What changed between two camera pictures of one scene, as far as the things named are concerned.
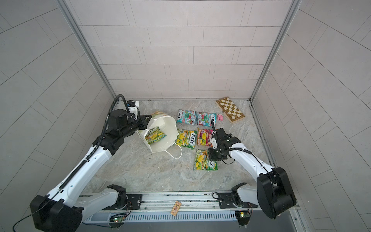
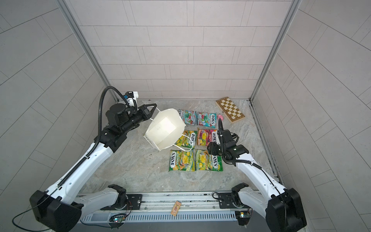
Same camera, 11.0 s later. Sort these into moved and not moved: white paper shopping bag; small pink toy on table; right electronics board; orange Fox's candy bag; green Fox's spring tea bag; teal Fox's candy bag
Moved: green Fox's spring tea bag; white paper shopping bag
Not moved: teal Fox's candy bag; right electronics board; orange Fox's candy bag; small pink toy on table
